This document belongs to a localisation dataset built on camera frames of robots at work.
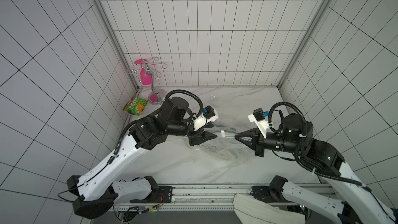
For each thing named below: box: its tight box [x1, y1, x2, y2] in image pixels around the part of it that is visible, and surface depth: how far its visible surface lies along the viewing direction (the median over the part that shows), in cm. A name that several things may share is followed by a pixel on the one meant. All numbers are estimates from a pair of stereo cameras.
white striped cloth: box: [232, 192, 306, 224], surface depth 68 cm
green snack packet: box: [122, 95, 149, 116], surface depth 101 cm
